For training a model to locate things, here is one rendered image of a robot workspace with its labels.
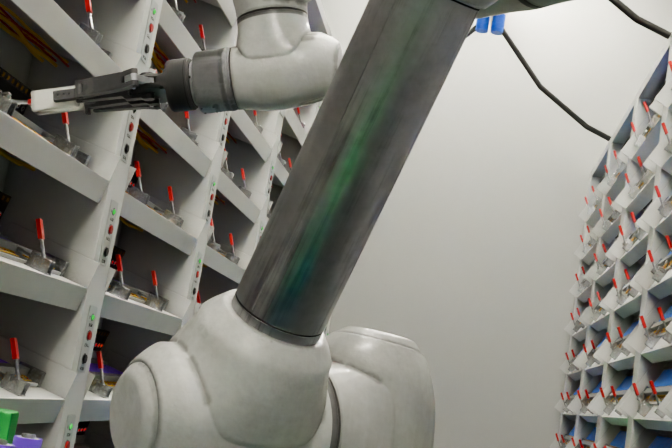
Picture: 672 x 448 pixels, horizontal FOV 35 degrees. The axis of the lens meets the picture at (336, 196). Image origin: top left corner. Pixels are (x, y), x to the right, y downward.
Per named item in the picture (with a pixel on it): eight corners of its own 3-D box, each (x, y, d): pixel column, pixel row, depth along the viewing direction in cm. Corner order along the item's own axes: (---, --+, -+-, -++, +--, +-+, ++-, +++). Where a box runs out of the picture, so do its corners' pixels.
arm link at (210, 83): (243, 117, 156) (203, 122, 157) (238, 58, 158) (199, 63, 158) (230, 100, 147) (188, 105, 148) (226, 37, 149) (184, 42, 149)
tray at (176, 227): (190, 255, 266) (213, 205, 268) (114, 212, 207) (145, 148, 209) (118, 223, 270) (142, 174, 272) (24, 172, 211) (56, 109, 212)
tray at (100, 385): (159, 418, 259) (184, 365, 261) (72, 422, 200) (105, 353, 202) (86, 383, 263) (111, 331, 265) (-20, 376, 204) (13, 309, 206)
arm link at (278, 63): (245, 121, 157) (238, 34, 159) (351, 108, 156) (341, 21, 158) (231, 106, 146) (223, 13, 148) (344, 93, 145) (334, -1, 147)
